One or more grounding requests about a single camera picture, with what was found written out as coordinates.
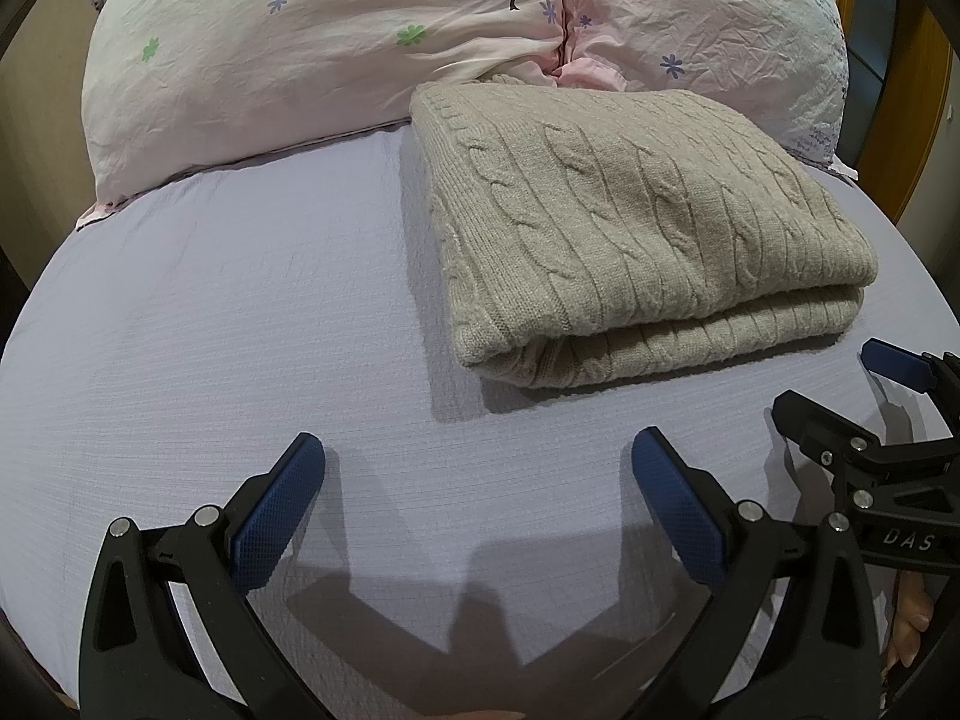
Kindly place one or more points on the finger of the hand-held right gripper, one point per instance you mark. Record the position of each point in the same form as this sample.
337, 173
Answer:
896, 366
817, 427

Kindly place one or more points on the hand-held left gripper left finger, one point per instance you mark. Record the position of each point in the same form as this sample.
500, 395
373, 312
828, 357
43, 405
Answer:
274, 510

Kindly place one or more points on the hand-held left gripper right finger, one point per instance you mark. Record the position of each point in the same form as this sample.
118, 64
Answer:
679, 510

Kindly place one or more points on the person's right hand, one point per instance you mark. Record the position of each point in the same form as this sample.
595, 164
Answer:
915, 611

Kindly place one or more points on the lavender bed sheet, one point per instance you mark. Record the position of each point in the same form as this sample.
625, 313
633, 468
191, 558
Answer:
247, 360

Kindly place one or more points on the wooden headboard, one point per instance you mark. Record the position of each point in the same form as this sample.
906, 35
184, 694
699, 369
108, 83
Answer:
911, 90

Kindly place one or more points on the pink floral pillow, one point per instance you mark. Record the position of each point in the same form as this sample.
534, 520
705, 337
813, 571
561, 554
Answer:
697, 22

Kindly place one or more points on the white floral pillow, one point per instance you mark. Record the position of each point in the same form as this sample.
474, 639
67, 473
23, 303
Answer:
300, 45

